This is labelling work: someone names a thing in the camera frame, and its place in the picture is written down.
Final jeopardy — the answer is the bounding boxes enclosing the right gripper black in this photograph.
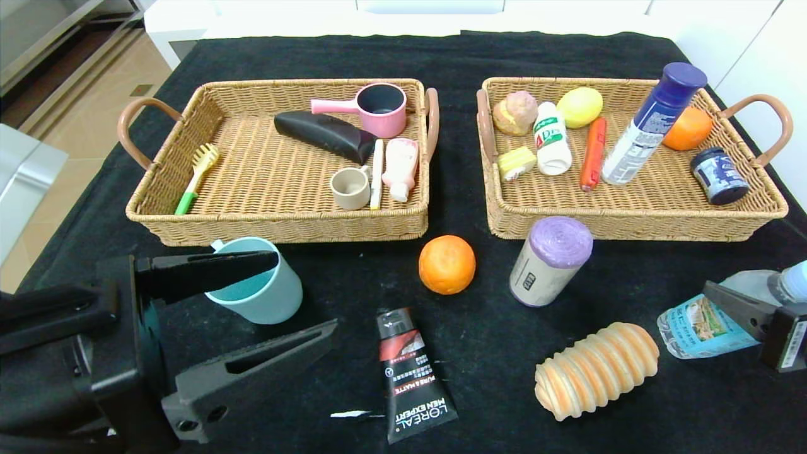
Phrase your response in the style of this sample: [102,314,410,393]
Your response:
[702,280,807,373]

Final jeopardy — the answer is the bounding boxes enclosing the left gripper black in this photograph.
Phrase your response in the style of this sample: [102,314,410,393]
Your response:
[61,249,339,454]

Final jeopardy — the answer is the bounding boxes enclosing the clear water bottle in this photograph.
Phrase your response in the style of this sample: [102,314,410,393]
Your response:
[658,260,807,360]

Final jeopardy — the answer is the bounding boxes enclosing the teal mug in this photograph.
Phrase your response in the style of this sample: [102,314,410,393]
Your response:
[205,237,304,325]

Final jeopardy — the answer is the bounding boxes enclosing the striped bread loaf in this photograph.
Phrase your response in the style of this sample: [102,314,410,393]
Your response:
[534,322,660,422]

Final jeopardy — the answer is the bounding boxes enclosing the black L'Oreal tube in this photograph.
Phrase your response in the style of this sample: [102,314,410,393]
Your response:
[376,308,459,445]

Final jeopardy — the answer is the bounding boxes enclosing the dark blue jar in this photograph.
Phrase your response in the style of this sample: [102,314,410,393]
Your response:
[689,147,750,206]

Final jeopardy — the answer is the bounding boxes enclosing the orange fruit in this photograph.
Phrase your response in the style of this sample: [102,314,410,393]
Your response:
[661,107,714,152]
[419,235,477,296]

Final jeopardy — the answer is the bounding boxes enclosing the small beige cup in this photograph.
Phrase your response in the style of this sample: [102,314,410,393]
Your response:
[330,166,373,211]

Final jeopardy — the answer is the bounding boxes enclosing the purple bag roll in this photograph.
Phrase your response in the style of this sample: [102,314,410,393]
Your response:
[509,216,594,308]

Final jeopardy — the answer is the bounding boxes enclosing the blue and white spray can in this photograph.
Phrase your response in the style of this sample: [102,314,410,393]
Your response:
[601,62,708,187]

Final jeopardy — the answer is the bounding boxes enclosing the orange red sausage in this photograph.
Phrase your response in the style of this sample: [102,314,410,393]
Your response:
[579,117,607,192]

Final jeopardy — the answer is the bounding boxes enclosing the black curved pouch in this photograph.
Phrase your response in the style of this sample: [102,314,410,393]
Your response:
[274,111,378,166]

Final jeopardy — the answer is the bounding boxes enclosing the white stick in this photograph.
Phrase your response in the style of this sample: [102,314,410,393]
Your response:
[370,139,385,211]

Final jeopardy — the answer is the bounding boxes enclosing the black tablecloth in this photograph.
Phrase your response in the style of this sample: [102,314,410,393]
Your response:
[0,30,807,454]

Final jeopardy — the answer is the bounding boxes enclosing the white bottle with green label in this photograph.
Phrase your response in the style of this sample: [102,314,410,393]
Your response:
[533,102,572,177]

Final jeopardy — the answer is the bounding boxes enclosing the pink and white bottle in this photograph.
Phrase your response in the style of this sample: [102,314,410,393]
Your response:
[382,138,419,203]

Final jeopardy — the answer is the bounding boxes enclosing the yellow lemon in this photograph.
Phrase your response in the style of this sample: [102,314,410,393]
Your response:
[556,87,604,129]

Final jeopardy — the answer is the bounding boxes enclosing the pink toy saucepan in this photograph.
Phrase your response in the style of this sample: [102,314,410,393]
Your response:
[310,83,408,139]

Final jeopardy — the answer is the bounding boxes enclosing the yellow cake slice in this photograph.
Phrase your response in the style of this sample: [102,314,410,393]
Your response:
[498,146,538,182]

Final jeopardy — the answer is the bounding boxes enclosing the cream puff bun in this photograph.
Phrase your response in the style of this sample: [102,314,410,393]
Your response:
[492,91,538,137]

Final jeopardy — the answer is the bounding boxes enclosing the grey metal shelf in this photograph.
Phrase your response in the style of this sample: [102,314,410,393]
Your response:
[0,0,144,95]

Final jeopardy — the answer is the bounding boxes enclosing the white low cabinet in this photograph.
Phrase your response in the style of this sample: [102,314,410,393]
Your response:
[144,0,782,71]

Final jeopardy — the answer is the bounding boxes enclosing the wicker basket with brown handles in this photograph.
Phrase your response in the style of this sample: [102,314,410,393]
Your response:
[476,78,792,243]
[117,78,440,248]

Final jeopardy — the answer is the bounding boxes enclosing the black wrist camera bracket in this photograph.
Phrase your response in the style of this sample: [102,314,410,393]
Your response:
[0,285,120,357]

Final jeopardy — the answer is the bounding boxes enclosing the yellow brush with green handle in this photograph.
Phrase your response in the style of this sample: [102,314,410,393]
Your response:
[175,144,221,216]

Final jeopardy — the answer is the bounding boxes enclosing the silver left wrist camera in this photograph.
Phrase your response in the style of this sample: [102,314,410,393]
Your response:
[0,124,68,265]

